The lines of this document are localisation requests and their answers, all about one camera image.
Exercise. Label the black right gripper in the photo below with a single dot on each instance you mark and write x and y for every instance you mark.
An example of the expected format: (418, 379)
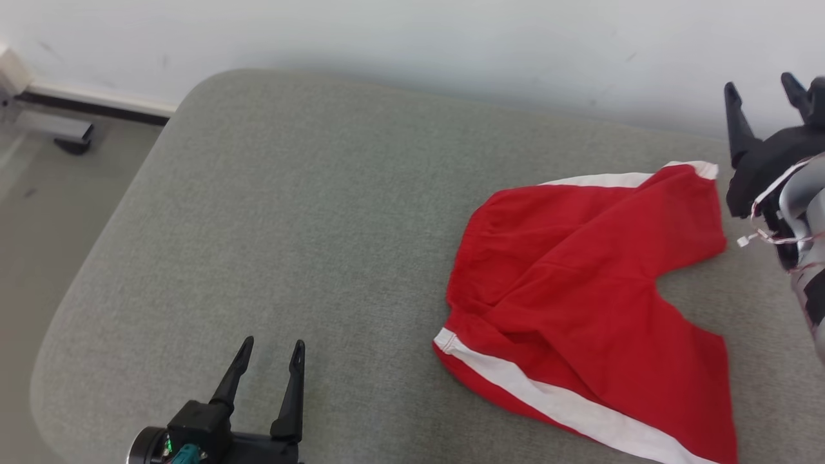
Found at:
(767, 161)

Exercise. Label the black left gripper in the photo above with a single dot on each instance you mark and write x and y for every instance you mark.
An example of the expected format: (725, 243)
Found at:
(258, 451)

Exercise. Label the red shorts white stripe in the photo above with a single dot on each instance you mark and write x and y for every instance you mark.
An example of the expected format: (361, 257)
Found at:
(580, 290)

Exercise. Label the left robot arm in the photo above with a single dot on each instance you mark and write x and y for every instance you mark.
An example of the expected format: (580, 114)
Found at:
(147, 448)

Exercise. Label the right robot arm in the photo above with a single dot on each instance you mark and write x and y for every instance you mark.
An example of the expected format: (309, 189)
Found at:
(809, 212)

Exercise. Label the grey metal furniture foot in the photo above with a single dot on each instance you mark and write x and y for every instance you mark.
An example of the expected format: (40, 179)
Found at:
(64, 132)

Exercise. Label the white and black baseboard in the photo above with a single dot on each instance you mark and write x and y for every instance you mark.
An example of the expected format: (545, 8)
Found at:
(97, 106)

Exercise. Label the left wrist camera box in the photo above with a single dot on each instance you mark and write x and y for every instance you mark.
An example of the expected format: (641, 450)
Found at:
(200, 422)

